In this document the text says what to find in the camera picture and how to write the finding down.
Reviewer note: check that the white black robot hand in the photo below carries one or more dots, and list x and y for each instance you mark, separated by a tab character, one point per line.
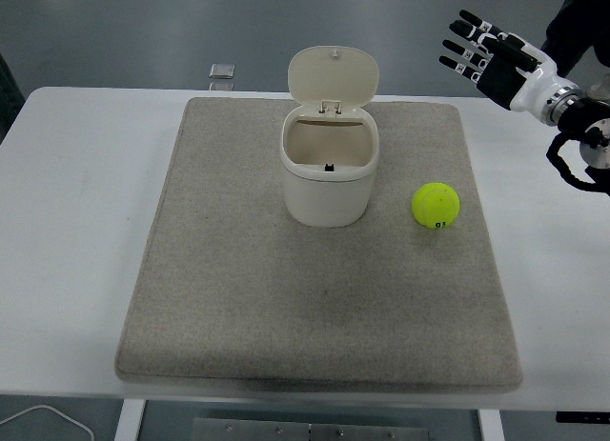
505	81

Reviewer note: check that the yellow tennis ball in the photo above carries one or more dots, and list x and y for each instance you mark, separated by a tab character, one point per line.
436	205

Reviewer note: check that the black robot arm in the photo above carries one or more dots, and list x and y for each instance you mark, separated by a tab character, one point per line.
579	114

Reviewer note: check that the person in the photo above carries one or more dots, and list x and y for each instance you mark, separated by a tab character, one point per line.
579	26
7	98

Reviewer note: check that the cream bin with hinged lid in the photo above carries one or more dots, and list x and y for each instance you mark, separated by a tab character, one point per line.
326	188

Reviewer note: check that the silver floor socket plate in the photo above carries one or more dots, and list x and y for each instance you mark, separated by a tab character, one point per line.
221	86
222	70

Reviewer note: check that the beige fabric mat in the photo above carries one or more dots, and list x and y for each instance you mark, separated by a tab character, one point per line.
305	293

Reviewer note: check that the black table control panel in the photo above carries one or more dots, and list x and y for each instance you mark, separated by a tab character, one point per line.
581	417

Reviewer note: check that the white table leg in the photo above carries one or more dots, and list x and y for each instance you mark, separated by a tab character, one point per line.
128	422
491	426

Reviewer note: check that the grey metal plate with screws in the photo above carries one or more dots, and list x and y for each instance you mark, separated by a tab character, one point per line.
310	430

